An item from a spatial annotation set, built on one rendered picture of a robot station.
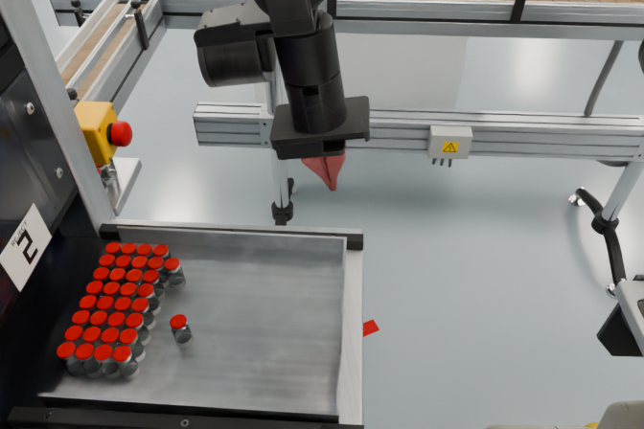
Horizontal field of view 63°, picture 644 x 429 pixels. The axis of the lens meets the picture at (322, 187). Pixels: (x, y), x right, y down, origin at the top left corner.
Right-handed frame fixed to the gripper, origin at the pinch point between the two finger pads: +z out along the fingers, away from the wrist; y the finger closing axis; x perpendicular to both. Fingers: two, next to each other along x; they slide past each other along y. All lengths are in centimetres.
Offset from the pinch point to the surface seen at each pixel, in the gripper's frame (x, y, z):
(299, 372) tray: 13.4, 6.4, 19.0
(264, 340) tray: 9.2, 11.1, 18.2
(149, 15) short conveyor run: -72, 48, 7
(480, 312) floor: -57, -30, 114
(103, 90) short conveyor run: -41, 48, 8
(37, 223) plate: 3.6, 35.7, -0.3
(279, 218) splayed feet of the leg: -84, 36, 90
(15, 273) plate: 10.2, 35.9, 0.9
